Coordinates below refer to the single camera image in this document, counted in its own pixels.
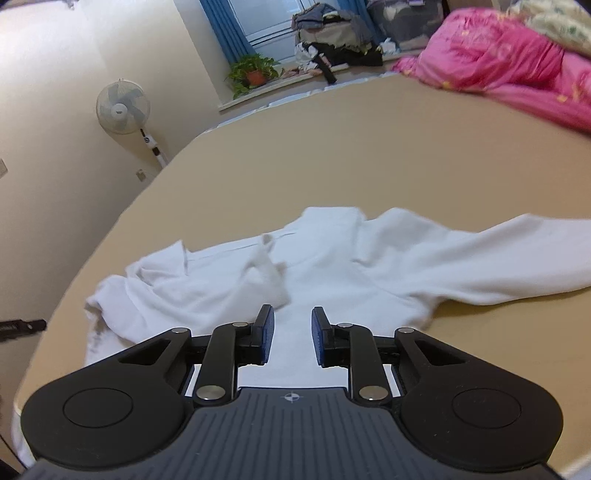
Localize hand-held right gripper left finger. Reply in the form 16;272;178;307
116;304;277;408

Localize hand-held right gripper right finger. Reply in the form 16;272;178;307
311;305;468;408

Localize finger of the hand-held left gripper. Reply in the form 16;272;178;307
0;318;47;343

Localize white long-sleeved shirt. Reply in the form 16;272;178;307
84;206;591;388

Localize pile of dark clothes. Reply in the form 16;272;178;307
291;4;385;85

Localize tan bed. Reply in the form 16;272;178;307
11;71;591;478

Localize white standing fan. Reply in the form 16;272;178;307
95;78;168;168

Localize white windowsill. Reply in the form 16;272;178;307
217;58;419;112

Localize potted green plant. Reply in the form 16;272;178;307
225;54;283;99

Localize blue curtain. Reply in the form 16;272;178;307
198;0;257;64

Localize window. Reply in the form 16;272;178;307
228;0;324;60

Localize clear plastic storage box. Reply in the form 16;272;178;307
367;0;445;52

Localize pink quilt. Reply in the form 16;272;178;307
392;8;591;136

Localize pale floral quilt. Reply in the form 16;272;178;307
508;0;591;52

